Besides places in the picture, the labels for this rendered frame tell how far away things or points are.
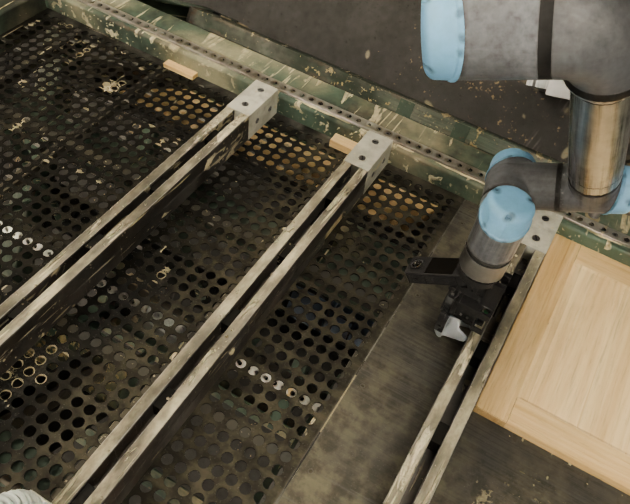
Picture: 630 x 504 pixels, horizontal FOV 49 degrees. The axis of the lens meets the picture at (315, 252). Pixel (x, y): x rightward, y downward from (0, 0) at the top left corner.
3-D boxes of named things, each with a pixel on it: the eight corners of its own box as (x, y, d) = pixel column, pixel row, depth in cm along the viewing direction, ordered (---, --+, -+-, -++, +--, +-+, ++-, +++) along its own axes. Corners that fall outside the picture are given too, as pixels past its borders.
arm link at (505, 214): (542, 188, 103) (536, 227, 97) (517, 237, 111) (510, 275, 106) (490, 173, 104) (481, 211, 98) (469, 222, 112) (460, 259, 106)
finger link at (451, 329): (456, 359, 125) (471, 331, 118) (427, 343, 127) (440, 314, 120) (462, 347, 127) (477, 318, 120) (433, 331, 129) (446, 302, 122)
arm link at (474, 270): (458, 254, 107) (476, 223, 112) (450, 272, 111) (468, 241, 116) (503, 276, 105) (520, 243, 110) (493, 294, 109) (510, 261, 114)
